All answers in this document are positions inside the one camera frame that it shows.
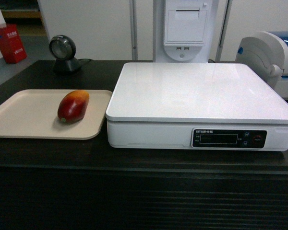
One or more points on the dark red mango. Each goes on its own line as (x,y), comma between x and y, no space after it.
(72,107)

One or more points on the white checkout scale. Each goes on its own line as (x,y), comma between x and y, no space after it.
(195,106)

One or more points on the white POS terminal stand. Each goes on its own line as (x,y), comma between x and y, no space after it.
(183,30)

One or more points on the black barcode scanner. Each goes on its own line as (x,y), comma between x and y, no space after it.
(63,50)

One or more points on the beige plastic tray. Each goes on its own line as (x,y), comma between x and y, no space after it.
(33,114)

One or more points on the white blue label printer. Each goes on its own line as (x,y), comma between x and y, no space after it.
(266,53)

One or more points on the red fire equipment box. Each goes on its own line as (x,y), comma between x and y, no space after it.
(11,46)

